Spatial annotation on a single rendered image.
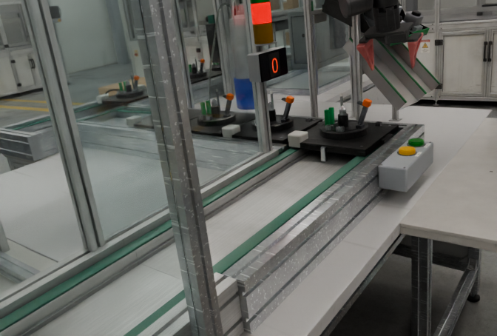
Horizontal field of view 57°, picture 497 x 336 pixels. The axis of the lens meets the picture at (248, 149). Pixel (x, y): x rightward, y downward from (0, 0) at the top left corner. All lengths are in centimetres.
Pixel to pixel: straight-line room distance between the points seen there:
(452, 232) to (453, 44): 440
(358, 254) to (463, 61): 453
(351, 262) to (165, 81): 58
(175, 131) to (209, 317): 26
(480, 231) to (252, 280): 53
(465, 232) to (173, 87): 74
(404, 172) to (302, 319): 47
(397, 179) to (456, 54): 431
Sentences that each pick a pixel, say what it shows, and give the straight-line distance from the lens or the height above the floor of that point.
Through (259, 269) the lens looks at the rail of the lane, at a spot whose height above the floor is 96.
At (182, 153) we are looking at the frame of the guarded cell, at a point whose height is 121.
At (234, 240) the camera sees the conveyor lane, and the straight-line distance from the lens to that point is 94.
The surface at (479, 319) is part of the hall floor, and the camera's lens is 226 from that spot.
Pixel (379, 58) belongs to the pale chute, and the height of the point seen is 113.
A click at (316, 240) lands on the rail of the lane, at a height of 92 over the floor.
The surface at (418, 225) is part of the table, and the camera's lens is 109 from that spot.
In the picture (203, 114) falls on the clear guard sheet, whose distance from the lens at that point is 108.
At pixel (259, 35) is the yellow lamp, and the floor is 128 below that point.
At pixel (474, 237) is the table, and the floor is 86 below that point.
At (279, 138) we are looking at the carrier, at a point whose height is 97.
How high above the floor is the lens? 138
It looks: 18 degrees down
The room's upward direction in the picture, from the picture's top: 7 degrees counter-clockwise
